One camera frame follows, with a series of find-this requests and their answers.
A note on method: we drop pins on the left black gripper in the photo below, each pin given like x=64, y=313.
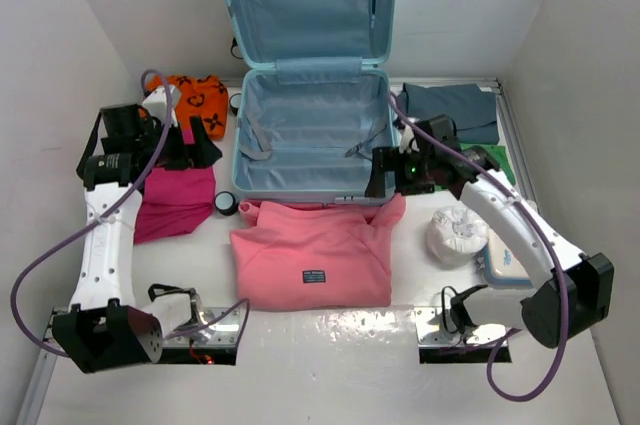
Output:
x=205, y=151

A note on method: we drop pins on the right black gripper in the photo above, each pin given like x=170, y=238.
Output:
x=389, y=159

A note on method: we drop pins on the magenta cloth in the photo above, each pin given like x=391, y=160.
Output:
x=175, y=203

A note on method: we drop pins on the orange patterned fleece cloth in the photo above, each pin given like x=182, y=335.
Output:
x=206, y=98

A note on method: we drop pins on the white plastic bag bundle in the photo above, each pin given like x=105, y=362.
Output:
x=455, y=235

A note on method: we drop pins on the grey-blue garment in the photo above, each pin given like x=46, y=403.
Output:
x=473, y=110

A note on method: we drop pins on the green towel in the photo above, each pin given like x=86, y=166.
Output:
x=499, y=153

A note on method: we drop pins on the pink sweatshirt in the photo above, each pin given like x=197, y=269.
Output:
x=293, y=257

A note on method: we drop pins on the white first aid case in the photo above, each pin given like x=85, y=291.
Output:
x=500, y=267

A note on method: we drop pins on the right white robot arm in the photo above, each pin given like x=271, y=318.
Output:
x=570, y=290

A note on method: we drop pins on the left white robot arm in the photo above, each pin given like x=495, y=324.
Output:
x=103, y=328

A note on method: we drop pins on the front suitcase wheel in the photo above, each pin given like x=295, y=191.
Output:
x=225, y=203

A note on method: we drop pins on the suitcase wheel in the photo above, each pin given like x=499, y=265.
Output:
x=225, y=203
x=235, y=101

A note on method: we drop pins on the rear suitcase wheel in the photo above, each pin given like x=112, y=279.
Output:
x=235, y=101

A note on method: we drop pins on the light blue hardshell suitcase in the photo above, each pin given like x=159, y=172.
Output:
x=314, y=103

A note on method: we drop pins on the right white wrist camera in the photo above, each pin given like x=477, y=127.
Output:
x=410, y=141

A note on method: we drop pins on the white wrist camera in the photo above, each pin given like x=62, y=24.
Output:
x=158, y=102
x=410, y=141

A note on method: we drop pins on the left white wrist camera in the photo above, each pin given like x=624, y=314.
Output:
x=158, y=102

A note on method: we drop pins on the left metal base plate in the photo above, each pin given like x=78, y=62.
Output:
x=214, y=327

